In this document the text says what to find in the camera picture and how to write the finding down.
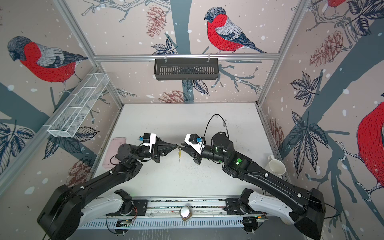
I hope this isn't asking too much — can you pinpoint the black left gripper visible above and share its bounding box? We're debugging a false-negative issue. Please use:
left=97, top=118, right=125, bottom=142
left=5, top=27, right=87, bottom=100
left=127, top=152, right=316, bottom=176
left=135, top=138, right=176, bottom=165

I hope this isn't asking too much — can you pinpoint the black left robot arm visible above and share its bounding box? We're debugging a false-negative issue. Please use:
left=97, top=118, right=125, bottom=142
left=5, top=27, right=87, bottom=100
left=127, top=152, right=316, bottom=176
left=37, top=138, right=178, bottom=240

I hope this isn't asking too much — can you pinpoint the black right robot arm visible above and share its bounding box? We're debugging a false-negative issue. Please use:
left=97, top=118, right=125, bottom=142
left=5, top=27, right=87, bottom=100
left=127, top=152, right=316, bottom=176
left=181, top=132, right=326, bottom=240

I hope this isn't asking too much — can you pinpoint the pink rectangular tray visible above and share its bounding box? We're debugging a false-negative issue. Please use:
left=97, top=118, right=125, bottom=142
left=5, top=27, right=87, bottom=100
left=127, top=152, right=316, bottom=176
left=103, top=137, right=126, bottom=170

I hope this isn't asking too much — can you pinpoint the round silver knob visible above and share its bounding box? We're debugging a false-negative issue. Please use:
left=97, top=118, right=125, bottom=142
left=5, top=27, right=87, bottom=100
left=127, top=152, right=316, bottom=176
left=179, top=206, right=192, bottom=221

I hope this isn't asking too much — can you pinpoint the dark grey hanging shelf basket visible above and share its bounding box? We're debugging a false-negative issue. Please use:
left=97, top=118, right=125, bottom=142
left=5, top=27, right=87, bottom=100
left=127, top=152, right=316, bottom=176
left=154, top=58, right=219, bottom=81

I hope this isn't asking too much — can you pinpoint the white ceramic mug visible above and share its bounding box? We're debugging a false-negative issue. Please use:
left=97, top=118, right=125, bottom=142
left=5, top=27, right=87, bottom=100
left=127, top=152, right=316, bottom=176
left=265, top=155, right=286, bottom=178

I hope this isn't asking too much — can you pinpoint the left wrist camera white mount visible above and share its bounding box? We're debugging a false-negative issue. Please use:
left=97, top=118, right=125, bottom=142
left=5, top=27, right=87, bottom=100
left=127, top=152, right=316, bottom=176
left=138, top=133, right=157, bottom=153

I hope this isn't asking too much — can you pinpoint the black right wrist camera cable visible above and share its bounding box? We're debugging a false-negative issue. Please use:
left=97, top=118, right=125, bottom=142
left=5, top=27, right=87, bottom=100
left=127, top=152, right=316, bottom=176
left=202, top=113, right=229, bottom=139

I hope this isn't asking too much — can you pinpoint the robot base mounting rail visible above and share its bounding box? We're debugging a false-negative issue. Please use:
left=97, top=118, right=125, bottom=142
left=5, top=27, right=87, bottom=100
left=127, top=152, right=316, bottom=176
left=79, top=198, right=268, bottom=235

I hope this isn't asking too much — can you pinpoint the white wire mesh basket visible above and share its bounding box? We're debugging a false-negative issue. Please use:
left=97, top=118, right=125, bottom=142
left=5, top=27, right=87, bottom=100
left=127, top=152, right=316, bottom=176
left=48, top=73, right=110, bottom=138

